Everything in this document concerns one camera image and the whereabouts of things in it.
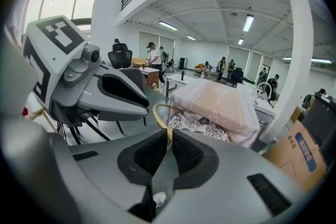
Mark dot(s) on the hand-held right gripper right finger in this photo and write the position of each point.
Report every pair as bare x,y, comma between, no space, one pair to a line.
231,183

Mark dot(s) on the person's white shoe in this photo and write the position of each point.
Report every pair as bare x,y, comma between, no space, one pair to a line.
160,198

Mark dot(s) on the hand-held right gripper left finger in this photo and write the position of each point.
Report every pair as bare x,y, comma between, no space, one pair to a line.
110,168

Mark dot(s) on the wooden desk white top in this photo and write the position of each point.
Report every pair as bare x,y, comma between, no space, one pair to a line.
152,77

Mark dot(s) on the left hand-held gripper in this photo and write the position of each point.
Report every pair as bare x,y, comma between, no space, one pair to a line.
60,65

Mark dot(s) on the black desk stand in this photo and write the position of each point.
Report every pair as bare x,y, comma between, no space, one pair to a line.
183,74

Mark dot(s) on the plain wooden table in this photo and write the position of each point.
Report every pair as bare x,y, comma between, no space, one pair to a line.
138,62

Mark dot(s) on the yellow sofa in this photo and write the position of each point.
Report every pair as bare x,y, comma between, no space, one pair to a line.
200,68

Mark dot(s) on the gold wire basket chair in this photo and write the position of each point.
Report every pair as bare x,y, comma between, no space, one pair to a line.
160,120

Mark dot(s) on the large black case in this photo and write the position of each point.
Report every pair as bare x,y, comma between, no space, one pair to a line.
320,118

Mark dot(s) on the large cardboard box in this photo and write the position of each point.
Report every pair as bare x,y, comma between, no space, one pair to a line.
294,160

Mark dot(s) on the floral seat cushion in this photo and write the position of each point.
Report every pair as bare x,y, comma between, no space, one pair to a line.
194,123

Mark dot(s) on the ceiling strip light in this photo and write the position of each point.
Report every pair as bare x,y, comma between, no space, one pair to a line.
240,41
321,61
168,25
191,37
248,22

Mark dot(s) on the table with beige cloth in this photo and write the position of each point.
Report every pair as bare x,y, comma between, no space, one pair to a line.
218,99

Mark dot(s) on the large window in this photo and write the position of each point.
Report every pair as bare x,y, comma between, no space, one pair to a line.
60,2

